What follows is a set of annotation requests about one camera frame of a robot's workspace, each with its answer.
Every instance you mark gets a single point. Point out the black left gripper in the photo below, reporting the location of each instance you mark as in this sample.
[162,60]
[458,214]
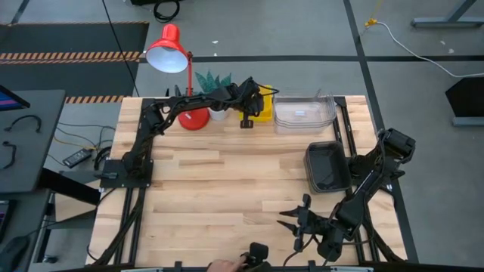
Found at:
[251,102]

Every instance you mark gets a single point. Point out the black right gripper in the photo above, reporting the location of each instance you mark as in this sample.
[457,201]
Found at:
[314,226]

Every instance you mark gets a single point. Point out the clear plastic bin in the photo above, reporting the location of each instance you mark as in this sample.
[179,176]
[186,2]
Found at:
[302,127]
[302,107]
[302,132]

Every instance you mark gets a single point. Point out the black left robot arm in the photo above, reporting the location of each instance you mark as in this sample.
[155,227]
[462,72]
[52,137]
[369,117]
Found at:
[189,101]

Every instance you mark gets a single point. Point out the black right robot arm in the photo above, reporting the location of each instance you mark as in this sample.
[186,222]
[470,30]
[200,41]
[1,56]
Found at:
[368,181]

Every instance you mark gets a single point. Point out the white plant pot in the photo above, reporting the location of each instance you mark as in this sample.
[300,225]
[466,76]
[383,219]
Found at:
[218,114]

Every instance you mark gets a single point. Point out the black boxy device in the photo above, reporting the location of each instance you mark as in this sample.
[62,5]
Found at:
[259,251]

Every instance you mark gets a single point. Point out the green leafy plant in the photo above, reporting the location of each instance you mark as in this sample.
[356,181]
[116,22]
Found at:
[208,81]

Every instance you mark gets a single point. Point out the person's hand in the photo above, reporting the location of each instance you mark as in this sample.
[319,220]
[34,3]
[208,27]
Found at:
[223,266]

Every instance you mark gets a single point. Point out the red desk lamp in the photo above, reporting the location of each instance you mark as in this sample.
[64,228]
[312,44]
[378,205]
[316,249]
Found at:
[168,41]

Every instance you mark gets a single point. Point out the black power adapter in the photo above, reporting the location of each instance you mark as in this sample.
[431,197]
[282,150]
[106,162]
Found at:
[77,158]

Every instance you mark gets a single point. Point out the black mat with hazard stripes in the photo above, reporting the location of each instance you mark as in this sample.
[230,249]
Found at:
[75,38]

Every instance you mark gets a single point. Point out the black panel on gray base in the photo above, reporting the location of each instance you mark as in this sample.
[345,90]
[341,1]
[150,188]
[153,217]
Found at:
[469,98]

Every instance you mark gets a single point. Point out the black desk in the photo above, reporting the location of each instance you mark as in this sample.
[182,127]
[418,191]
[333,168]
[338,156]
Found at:
[38,151]

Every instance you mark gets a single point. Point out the computer monitor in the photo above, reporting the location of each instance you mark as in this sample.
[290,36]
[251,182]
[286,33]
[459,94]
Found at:
[9,100]

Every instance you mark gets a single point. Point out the black computer mouse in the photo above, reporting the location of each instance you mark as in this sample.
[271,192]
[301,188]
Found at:
[13,253]

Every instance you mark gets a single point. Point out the black aluminium frame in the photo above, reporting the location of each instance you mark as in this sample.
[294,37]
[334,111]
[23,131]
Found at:
[340,101]

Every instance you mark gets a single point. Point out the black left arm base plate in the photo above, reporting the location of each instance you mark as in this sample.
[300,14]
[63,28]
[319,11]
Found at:
[113,179]

